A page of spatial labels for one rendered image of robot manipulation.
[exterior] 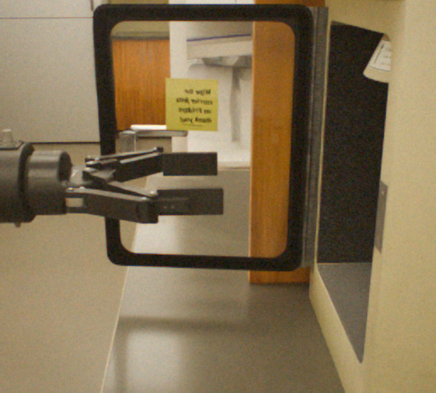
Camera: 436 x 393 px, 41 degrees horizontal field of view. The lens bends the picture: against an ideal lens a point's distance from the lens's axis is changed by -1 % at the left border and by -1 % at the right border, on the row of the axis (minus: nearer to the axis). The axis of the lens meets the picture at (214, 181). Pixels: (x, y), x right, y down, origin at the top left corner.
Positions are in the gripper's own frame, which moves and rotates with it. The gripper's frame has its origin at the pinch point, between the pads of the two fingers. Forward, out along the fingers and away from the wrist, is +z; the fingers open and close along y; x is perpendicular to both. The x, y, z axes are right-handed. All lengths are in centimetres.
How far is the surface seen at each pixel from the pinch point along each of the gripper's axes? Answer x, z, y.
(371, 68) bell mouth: -12.9, 17.8, -0.6
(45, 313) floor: 120, -69, 173
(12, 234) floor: 120, -110, 265
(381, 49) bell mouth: -15.1, 18.7, -0.8
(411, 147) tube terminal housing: -7.7, 17.9, -14.2
